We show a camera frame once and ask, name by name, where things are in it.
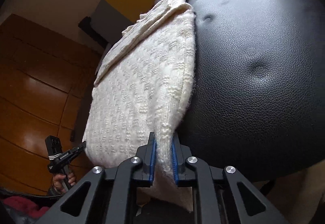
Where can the person's left hand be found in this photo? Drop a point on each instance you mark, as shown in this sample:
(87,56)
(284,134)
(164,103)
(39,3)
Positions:
(59,182)

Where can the red clothing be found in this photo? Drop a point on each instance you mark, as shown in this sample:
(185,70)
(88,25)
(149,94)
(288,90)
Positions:
(22,206)

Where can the black leather bench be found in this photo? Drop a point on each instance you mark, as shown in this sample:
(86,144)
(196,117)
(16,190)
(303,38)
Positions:
(254,87)

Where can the brown wooden wardrobe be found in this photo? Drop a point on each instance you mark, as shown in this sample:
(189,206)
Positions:
(33,87)

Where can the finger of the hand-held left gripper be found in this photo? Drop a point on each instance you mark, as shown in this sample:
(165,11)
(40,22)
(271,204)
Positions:
(78,148)

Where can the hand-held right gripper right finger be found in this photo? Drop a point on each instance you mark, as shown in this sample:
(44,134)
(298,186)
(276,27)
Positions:
(174,163)

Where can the cream knitted sweater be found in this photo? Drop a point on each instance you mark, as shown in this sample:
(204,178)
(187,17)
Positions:
(142,87)

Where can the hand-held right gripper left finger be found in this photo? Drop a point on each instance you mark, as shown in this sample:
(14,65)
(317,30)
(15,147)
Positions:
(151,163)

